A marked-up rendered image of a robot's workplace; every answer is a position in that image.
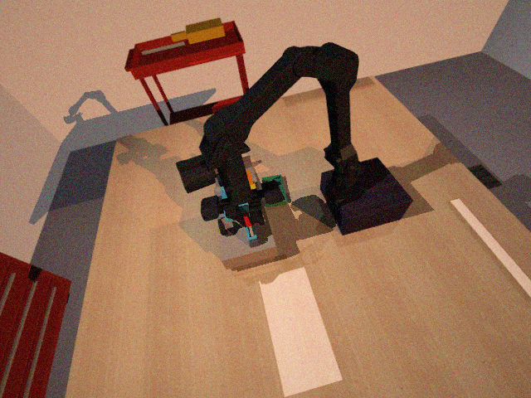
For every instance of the red-headed metal pin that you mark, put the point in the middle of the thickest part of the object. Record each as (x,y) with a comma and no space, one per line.
(248,222)

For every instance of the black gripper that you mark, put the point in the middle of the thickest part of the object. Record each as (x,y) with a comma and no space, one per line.
(239,192)

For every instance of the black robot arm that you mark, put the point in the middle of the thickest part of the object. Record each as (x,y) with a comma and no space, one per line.
(225,132)

